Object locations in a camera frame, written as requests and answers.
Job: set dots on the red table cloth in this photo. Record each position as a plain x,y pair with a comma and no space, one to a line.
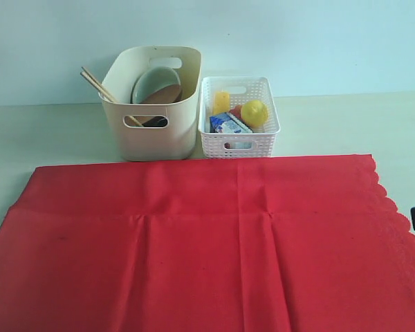
307,243

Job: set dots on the yellow lemon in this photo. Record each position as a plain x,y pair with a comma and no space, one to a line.
254,113

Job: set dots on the white perforated plastic basket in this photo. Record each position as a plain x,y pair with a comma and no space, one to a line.
258,143

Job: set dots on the red sausage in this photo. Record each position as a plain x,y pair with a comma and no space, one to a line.
236,111

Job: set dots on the blue white milk carton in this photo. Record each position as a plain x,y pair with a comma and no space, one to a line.
227,123

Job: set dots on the yellow cheese wedge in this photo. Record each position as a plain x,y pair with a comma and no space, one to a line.
221,102

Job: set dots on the brown wooden plate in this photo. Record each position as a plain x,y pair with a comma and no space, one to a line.
167,95

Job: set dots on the white ceramic bowl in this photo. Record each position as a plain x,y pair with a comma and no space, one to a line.
153,80

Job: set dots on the wooden chopstick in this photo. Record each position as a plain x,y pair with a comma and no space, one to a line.
96,84
132,118

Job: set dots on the steel cup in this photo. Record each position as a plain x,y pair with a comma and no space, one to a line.
158,121

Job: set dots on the cream plastic bin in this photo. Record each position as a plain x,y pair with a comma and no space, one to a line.
177,140

